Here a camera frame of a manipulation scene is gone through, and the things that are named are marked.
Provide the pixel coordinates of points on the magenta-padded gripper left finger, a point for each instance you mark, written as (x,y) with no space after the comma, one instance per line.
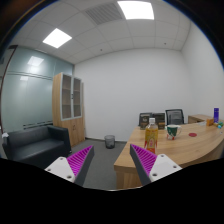
(78,163)

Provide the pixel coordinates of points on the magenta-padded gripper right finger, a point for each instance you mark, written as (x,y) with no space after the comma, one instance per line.
(148,163)

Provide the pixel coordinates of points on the yellow-labelled tea bottle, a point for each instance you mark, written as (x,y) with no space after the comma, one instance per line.
(151,136)

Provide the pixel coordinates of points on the wooden glass-door shelf cabinet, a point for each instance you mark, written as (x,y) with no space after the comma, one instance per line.
(71,128)

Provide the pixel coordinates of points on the black mesh waste bin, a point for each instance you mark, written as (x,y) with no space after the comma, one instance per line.
(109,141)

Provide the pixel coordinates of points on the green and white mug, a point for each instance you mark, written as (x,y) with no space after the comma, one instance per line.
(172,132)

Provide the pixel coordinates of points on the small dark brown box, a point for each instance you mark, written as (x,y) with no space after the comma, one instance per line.
(145,120)

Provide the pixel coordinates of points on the large dark brown box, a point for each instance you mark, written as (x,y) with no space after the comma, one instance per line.
(160,120)

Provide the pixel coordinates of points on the black leather sofa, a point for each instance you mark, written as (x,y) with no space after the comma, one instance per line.
(36,143)

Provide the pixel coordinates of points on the flat round red coaster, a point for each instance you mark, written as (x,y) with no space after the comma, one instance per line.
(192,135)

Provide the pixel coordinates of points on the black mesh office chair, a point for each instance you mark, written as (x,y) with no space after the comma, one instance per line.
(175,116)

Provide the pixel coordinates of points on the orange box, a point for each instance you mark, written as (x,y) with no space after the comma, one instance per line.
(210,122)

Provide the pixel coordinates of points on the green box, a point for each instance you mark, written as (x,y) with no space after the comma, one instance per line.
(220,125)

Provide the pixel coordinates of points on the tall purple box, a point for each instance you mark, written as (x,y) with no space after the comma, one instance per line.
(216,115)

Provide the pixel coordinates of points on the square ceiling light panel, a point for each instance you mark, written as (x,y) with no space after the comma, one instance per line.
(136,10)
(57,38)

